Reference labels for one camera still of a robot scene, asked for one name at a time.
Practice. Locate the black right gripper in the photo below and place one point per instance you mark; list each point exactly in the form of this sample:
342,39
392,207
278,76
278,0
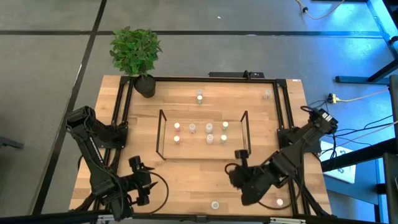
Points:
252,180

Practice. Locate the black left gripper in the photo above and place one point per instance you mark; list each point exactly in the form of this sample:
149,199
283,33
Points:
140,183

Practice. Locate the clear cup stack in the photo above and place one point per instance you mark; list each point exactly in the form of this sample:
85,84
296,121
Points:
267,93
192,127

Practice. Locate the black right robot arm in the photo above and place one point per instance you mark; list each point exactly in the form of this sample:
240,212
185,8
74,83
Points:
298,143

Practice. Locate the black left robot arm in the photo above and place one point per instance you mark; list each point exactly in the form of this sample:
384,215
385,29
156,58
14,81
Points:
90,149

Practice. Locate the black plant pot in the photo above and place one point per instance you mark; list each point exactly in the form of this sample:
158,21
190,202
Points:
145,87

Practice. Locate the black bar device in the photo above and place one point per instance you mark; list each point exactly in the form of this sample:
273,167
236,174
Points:
230,74

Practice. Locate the white printed box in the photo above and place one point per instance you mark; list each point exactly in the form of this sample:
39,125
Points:
342,171

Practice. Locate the green artificial plant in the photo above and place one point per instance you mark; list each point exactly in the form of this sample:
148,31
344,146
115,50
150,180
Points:
135,51

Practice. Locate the yellow power plug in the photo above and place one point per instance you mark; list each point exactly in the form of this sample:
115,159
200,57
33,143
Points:
333,98

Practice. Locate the grey chair base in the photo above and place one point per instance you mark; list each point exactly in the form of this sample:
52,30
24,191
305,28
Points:
9,143

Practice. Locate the wooden shelf black metal frame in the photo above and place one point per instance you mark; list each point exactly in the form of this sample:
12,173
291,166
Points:
171,151

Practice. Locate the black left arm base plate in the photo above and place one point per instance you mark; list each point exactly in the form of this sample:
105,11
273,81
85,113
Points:
116,140

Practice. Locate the silver aluminium bracket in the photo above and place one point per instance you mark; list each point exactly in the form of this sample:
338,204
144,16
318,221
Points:
287,221

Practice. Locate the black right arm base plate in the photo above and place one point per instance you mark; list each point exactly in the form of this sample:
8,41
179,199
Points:
286,137

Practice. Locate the black horizontal frame beam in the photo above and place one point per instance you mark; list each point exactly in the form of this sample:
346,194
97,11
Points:
46,219

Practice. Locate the black desk leg frame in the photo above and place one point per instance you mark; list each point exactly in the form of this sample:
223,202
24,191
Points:
360,79

